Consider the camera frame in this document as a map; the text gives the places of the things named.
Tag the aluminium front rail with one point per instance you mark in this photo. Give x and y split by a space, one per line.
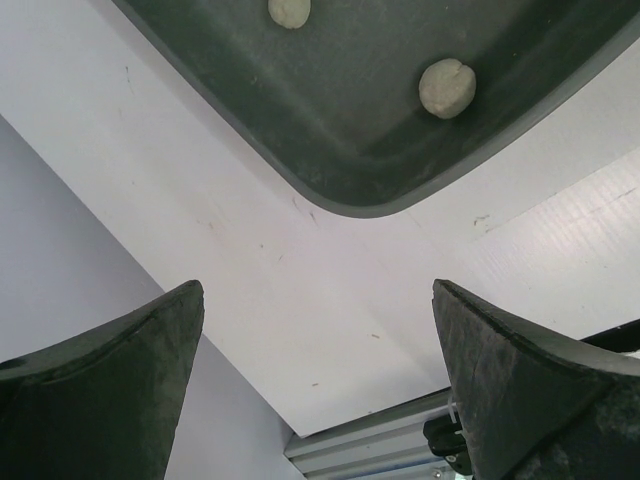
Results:
390 444

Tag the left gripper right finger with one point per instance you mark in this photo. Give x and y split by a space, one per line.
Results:
534 403

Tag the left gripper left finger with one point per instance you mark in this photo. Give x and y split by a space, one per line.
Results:
104 404

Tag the dark grey plastic bin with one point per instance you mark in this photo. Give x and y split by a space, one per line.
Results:
334 106

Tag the grey litter clump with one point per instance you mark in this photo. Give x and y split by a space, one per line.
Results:
446 88
289 14

